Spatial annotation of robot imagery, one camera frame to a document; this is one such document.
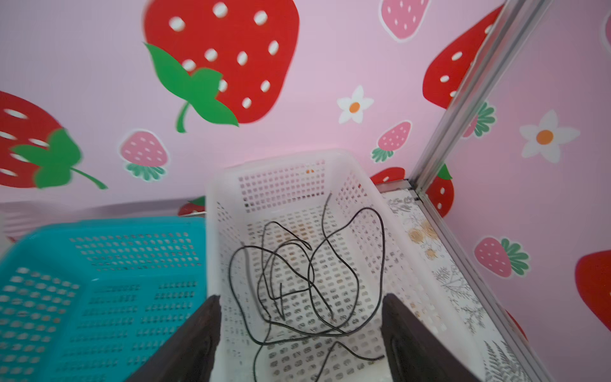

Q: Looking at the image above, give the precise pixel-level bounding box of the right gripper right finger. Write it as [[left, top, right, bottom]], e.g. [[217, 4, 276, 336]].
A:
[[381, 294, 477, 382]]

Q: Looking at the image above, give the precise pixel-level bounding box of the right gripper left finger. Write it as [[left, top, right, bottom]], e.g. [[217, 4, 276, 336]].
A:
[[127, 295, 222, 382]]

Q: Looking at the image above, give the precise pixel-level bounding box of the teal plastic basket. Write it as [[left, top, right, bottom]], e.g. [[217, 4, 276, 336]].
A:
[[1, 217, 207, 381]]

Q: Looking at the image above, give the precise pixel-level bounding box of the right white plastic basket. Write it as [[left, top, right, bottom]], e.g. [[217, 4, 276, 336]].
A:
[[207, 151, 485, 381]]

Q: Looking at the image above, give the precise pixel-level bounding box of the right corner aluminium post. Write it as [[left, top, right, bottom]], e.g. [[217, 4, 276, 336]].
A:
[[410, 1, 550, 192]]

